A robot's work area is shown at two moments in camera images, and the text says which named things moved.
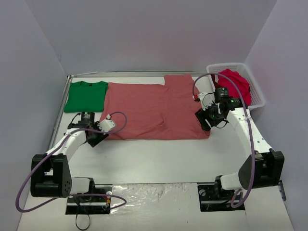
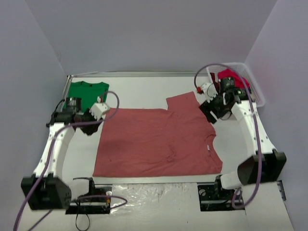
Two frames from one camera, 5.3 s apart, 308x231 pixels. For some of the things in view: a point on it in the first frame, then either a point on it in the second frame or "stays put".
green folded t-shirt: (86, 96) stays put
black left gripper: (96, 138) -> (90, 125)
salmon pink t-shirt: (164, 111) -> (149, 142)
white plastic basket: (257, 98) stays put
